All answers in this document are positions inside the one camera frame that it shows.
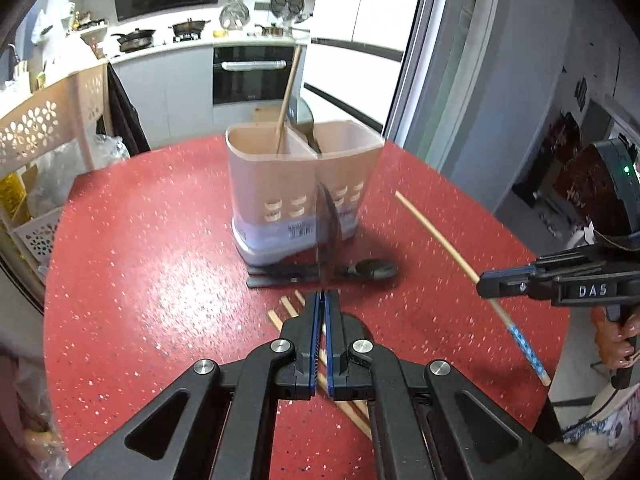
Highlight yellow packet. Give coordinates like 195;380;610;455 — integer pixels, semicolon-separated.
0;174;27;217

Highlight black built-in oven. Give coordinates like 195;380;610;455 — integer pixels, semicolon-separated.
212;45;297;107

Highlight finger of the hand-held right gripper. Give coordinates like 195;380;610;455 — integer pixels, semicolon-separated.
480;259;541;281
476;276;553;304

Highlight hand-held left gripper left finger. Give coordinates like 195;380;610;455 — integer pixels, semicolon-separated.
62;291;325;480

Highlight black hanging cloth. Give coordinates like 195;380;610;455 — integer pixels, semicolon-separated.
106;62;152;157

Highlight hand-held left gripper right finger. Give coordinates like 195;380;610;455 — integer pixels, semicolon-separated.
325;291;581;480

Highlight person's patterned clothing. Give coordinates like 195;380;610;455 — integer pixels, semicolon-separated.
550;390;640;467

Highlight black lidded wok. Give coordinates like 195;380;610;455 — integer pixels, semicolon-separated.
168;18;213;36

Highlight blue patterned wooden chopstick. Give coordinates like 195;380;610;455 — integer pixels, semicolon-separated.
394;191;552;387

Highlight silver hanging strainer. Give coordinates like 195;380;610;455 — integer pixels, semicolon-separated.
220;0;249;29

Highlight round metal steamer rack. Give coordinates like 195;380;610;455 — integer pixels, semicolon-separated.
270;0;307;24

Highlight clear plastic bags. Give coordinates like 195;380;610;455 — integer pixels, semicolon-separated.
27;135;130;213

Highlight grey sliding door frame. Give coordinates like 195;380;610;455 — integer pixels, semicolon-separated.
384;0;503;163

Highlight white perforated basket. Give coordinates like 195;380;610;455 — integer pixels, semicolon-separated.
12;205;65;267

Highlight beige perforated storage rack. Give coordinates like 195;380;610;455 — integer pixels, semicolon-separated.
0;61;110;273

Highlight cardboard box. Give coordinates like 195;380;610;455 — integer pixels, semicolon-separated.
251;105;287;123

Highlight white refrigerator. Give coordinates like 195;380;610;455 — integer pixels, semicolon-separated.
311;0;432;63

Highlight beige plastic utensil holder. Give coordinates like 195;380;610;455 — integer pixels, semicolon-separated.
225;121;386;267

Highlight person's right hand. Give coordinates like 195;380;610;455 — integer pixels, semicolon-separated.
591;305;640;373

